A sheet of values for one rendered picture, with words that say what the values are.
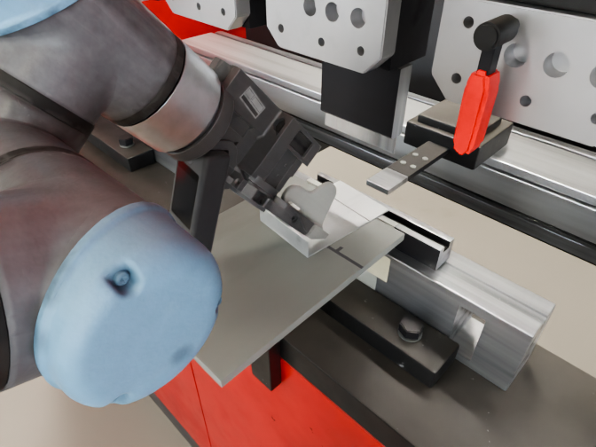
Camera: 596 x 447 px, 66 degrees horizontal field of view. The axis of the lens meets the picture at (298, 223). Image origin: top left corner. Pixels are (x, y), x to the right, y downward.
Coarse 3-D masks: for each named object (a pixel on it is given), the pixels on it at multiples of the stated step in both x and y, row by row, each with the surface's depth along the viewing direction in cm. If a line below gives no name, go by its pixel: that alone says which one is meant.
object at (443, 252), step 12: (324, 180) 61; (336, 180) 60; (384, 204) 56; (396, 216) 55; (408, 216) 54; (396, 228) 52; (408, 228) 52; (420, 228) 53; (432, 228) 52; (408, 240) 52; (420, 240) 51; (432, 240) 51; (444, 240) 51; (408, 252) 53; (420, 252) 51; (432, 252) 50; (444, 252) 51; (432, 264) 51
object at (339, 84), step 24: (336, 72) 49; (384, 72) 45; (408, 72) 45; (336, 96) 51; (360, 96) 48; (384, 96) 46; (336, 120) 53; (360, 120) 50; (384, 120) 47; (384, 144) 50
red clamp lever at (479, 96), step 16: (512, 16) 30; (480, 32) 29; (496, 32) 29; (512, 32) 30; (480, 48) 30; (496, 48) 30; (480, 64) 31; (496, 64) 31; (480, 80) 31; (496, 80) 32; (464, 96) 33; (480, 96) 32; (496, 96) 33; (464, 112) 33; (480, 112) 32; (464, 128) 34; (480, 128) 33; (464, 144) 34
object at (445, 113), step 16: (432, 112) 69; (448, 112) 69; (416, 128) 68; (432, 128) 67; (448, 128) 66; (496, 128) 67; (512, 128) 69; (416, 144) 70; (432, 144) 67; (448, 144) 66; (480, 144) 63; (496, 144) 67; (400, 160) 63; (416, 160) 63; (432, 160) 63; (448, 160) 67; (464, 160) 65; (480, 160) 65; (384, 176) 60; (400, 176) 60; (384, 192) 58
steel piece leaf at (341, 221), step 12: (336, 204) 56; (264, 216) 52; (276, 216) 50; (336, 216) 54; (348, 216) 54; (360, 216) 54; (276, 228) 51; (288, 228) 49; (324, 228) 52; (336, 228) 52; (348, 228) 52; (288, 240) 50; (300, 240) 48; (312, 240) 50; (324, 240) 50; (336, 240) 50; (312, 252) 49
